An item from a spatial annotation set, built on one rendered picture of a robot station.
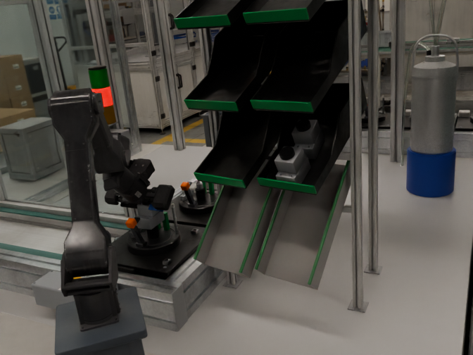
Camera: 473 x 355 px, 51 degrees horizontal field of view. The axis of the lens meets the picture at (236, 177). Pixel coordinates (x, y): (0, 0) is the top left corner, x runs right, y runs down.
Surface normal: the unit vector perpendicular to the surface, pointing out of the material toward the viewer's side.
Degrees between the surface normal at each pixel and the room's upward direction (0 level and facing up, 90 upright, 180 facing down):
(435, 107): 90
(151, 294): 90
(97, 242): 57
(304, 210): 45
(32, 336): 0
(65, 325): 0
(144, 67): 90
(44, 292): 90
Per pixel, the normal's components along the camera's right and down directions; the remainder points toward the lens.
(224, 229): -0.48, -0.43
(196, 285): 0.89, 0.07
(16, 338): -0.09, -0.94
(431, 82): -0.48, 0.34
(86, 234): 0.01, -0.23
